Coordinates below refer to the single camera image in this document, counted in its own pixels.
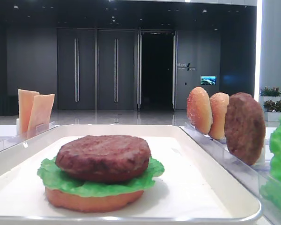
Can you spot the sesame bun half outer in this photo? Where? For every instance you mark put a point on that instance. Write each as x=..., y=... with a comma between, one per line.
x=199, y=110

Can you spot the dark double door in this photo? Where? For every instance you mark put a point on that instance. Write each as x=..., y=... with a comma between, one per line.
x=76, y=69
x=115, y=70

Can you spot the white rectangular tray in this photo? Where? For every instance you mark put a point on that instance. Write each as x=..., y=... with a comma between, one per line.
x=193, y=190

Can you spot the potted plants in planter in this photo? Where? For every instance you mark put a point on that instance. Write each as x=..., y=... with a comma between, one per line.
x=270, y=100

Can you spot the dark double door middle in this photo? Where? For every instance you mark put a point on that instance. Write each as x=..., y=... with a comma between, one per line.
x=115, y=70

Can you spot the left clear acrylic rail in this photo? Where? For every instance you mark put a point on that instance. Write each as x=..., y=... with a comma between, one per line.
x=13, y=136

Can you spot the wall display screen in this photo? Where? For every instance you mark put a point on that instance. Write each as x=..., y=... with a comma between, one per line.
x=208, y=80

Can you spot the orange cheese slice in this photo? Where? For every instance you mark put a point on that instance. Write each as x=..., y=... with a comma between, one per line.
x=25, y=102
x=40, y=114

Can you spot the right clear acrylic rail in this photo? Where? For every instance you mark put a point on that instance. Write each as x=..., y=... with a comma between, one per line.
x=256, y=178

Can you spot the clear acrylic rail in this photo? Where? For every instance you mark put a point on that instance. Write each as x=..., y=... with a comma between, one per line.
x=256, y=178
x=13, y=136

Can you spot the orange cheese slice rear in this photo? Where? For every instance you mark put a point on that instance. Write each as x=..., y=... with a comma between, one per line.
x=25, y=102

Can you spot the orange cheese slice front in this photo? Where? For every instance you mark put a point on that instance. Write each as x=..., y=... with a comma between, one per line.
x=40, y=114

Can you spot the brown meat patty on burger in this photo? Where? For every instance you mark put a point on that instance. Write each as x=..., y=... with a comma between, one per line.
x=105, y=158

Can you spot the green lettuce leaf on burger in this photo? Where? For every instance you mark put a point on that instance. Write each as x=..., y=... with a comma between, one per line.
x=56, y=179

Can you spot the sesame bun half inner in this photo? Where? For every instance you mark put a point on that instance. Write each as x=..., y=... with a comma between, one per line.
x=219, y=102

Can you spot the green lettuce leaf standing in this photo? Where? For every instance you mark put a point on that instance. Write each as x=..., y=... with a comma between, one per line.
x=279, y=159

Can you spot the brown meat patty standing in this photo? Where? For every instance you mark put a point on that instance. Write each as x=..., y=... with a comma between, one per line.
x=244, y=127

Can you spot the bottom bun slice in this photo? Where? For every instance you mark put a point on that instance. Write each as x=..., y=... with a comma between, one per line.
x=109, y=203

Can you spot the sesame bun half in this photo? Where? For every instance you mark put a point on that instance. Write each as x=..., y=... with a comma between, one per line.
x=219, y=102
x=199, y=110

